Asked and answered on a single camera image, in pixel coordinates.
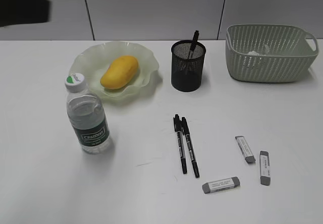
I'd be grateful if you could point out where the black marker pen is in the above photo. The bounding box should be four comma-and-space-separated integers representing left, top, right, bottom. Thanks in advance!
184, 30, 199, 75
181, 117, 200, 179
173, 114, 187, 174

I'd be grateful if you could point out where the yellow mango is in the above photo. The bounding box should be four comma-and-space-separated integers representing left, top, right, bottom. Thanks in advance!
100, 55, 139, 90

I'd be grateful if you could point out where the clear water bottle green label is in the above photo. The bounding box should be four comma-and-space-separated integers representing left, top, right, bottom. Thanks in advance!
65, 73, 111, 154

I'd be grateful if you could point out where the grey white eraser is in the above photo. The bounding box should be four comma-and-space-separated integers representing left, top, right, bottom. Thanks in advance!
259, 151, 271, 186
202, 177, 240, 194
235, 136, 256, 164

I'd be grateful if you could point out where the grey white eraser bottom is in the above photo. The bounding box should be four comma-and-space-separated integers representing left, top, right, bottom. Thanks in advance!
202, 177, 240, 194

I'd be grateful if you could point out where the waste paper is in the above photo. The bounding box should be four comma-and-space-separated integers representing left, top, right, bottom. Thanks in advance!
247, 44, 270, 56

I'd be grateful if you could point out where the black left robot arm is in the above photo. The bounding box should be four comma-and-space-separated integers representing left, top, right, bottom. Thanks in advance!
1, 0, 51, 27

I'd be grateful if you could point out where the black mesh pen holder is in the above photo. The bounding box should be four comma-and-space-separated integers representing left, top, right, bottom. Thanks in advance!
171, 40, 206, 92

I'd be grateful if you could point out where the frosted green wavy plate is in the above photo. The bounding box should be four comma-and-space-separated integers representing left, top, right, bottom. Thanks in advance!
69, 41, 159, 101

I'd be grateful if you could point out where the pale green plastic basket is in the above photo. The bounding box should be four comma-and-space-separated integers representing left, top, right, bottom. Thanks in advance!
226, 24, 319, 83

